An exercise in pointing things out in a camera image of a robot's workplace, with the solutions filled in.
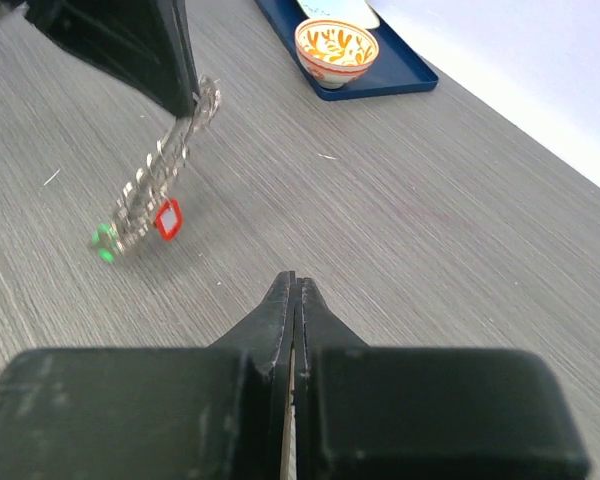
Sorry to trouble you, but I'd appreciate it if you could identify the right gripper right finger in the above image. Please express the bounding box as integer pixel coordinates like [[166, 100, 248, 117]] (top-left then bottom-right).
[[294, 278, 591, 479]]

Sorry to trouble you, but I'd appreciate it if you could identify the green key tag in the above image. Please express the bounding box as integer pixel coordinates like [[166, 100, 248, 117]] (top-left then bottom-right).
[[89, 224, 119, 264]]

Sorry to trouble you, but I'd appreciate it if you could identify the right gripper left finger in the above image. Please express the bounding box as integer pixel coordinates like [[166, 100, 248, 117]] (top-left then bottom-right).
[[0, 272, 295, 479]]

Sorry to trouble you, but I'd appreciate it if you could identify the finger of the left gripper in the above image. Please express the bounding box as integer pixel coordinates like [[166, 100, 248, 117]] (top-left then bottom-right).
[[25, 0, 180, 115], [154, 0, 199, 118]]

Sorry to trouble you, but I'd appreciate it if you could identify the light green rectangular plate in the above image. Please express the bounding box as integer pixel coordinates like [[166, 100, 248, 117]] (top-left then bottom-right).
[[297, 0, 380, 30]]

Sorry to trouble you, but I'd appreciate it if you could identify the red patterned small bowl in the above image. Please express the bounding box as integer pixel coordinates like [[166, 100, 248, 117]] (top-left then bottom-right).
[[294, 18, 380, 90]]

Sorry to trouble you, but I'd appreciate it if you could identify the large metal keyring with rings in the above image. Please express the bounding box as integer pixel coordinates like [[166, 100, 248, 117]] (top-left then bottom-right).
[[102, 75, 221, 259]]

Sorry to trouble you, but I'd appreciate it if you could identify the dark blue tray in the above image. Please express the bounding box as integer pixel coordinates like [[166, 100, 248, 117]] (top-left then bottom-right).
[[256, 0, 439, 101]]

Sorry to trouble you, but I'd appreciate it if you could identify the red key tag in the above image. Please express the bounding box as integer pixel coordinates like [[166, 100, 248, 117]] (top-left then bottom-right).
[[153, 198, 183, 242]]

